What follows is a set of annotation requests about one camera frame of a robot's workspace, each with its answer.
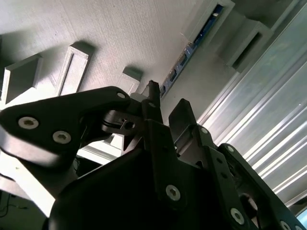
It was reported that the blue RAM stick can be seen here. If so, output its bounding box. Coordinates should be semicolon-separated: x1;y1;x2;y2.
159;4;225;98

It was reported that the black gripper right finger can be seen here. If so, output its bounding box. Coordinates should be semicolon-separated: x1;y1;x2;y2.
168;97;307;230

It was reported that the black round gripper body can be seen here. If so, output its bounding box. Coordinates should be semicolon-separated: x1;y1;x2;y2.
43;147;231;230

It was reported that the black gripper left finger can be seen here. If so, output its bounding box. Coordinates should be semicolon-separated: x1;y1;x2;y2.
0;80;188;211

